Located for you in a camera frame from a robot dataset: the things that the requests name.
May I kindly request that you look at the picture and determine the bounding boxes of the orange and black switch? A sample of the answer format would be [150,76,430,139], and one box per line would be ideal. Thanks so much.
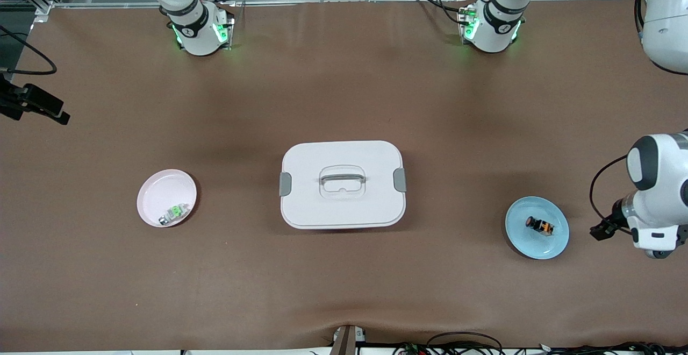
[525,216,556,237]

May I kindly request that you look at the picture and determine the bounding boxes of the white lidded box grey clips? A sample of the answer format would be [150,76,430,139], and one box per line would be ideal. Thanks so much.
[279,140,407,230]

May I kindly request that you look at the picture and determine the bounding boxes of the light blue round plate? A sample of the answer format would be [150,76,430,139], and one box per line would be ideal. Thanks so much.
[505,196,570,260]

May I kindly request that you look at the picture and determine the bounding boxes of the pink round plate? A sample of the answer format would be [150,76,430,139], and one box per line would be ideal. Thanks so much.
[137,169,198,228]

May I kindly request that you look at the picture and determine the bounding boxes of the brown table mat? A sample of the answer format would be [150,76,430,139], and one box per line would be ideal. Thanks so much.
[0,0,688,353]

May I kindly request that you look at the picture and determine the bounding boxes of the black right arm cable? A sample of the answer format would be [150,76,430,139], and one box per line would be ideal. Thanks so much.
[0,24,58,76]

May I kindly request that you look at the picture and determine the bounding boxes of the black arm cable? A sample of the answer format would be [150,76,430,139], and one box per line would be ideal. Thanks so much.
[589,155,630,232]
[0,24,58,76]

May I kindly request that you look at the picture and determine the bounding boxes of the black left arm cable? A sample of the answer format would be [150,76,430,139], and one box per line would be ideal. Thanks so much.
[589,155,630,232]

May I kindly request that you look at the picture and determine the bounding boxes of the green and silver switch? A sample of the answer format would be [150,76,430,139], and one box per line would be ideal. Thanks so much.
[159,203,190,226]

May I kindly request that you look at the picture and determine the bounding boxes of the black looped cable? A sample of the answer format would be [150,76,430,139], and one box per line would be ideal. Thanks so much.
[427,332,504,355]

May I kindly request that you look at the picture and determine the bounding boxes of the black base cable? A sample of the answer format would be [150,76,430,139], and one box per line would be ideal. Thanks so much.
[413,0,475,25]

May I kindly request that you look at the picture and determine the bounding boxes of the brown camera mount post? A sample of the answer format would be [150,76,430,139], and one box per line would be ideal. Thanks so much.
[331,324,367,355]

